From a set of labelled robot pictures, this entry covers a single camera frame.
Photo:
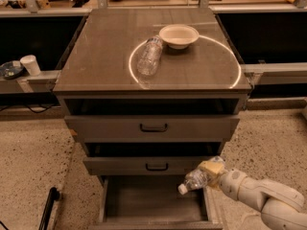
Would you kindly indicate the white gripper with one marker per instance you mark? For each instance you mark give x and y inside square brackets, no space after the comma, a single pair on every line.
[234,182]

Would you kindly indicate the blue plastic water bottle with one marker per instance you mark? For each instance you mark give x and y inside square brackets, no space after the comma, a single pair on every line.
[197,179]

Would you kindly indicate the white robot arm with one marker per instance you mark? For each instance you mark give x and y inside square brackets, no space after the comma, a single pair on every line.
[279,205]

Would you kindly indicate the grey bottom drawer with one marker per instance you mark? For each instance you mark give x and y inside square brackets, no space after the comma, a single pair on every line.
[152,202]

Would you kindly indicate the grey drawer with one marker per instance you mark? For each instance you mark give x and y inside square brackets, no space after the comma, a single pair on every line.
[152,202]
[193,120]
[130,158]

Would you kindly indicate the grey drawer cabinet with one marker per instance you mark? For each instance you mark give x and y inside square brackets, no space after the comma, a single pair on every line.
[102,64]

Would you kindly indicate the grey middle drawer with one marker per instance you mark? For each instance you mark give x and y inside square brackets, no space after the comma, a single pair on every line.
[130,158]

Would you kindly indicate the clear plastic bottle on counter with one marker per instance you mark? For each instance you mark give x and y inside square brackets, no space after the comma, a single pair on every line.
[150,56]

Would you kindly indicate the grey top drawer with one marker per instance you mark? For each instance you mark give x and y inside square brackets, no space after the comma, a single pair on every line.
[193,120]

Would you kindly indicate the white paper bowl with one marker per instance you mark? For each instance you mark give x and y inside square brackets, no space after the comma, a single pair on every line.
[179,36]

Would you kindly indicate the white paper cup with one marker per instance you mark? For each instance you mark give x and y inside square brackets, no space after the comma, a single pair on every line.
[31,65]

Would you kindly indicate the dark round plate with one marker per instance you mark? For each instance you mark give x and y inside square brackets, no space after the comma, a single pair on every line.
[11,70]

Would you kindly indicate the black middle drawer handle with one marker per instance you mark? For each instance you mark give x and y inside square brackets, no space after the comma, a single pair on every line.
[157,167]

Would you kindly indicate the black drawer handle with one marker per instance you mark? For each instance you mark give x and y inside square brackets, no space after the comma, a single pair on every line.
[157,167]
[161,128]

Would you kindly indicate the black top drawer handle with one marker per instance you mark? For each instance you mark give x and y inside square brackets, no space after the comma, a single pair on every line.
[161,128]

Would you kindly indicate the black floor cable bar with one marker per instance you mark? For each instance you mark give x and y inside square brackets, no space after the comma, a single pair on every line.
[53,196]

